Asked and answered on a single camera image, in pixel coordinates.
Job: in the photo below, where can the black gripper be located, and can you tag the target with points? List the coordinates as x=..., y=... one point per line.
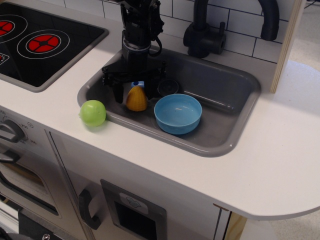
x=134, y=66

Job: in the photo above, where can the yellow toy corn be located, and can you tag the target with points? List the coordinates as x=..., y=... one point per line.
x=136, y=99

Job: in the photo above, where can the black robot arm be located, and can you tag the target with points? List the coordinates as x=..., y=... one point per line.
x=142, y=25

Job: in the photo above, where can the blue plastic bowl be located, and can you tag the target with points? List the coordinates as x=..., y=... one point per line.
x=178, y=114

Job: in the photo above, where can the grey sink basin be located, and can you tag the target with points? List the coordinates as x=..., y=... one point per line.
x=227, y=96

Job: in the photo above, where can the green plastic ball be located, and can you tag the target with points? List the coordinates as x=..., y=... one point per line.
x=93, y=113

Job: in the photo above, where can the dark grey toy faucet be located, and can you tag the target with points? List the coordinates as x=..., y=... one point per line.
x=201, y=41

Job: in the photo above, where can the black toy stovetop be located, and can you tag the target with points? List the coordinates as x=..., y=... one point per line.
x=37, y=48

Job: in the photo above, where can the grey dispenser panel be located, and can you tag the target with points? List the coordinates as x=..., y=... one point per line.
x=134, y=214

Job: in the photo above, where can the grey oven knob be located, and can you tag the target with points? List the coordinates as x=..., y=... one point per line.
x=11, y=132

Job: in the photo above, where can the blue handled toy pan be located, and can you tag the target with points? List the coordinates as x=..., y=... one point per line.
x=165, y=87

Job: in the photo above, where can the grey oven door handle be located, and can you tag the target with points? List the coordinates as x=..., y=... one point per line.
x=9, y=157

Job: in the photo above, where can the black cabinet door handle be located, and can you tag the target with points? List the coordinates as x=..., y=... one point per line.
x=84, y=200

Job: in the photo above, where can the wooden side post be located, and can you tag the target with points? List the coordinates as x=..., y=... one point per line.
x=293, y=24

